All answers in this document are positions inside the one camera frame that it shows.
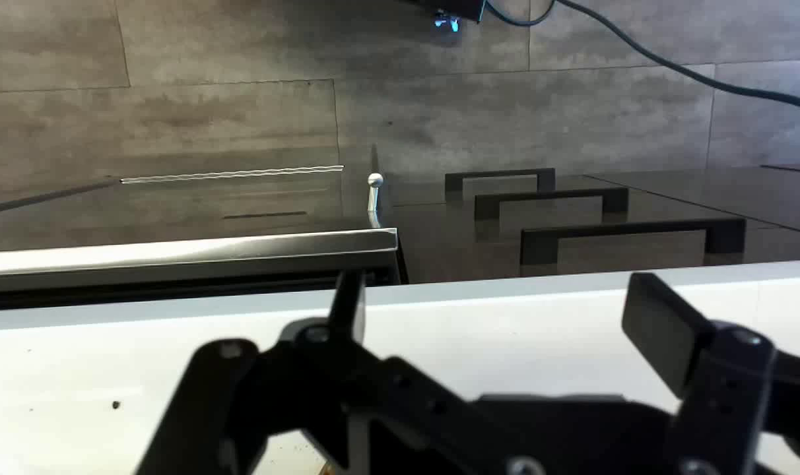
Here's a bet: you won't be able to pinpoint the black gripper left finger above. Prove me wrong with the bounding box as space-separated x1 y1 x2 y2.
137 269 480 475

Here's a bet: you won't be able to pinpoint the teal cable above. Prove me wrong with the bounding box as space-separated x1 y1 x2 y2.
557 0 800 120

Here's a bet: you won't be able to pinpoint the small white latch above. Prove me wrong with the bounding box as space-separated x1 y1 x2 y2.
364 171 388 230

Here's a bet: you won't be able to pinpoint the black camera with blue light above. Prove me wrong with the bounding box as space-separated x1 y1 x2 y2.
406 0 492 35

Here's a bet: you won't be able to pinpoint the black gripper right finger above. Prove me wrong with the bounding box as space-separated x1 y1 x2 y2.
622 273 800 475

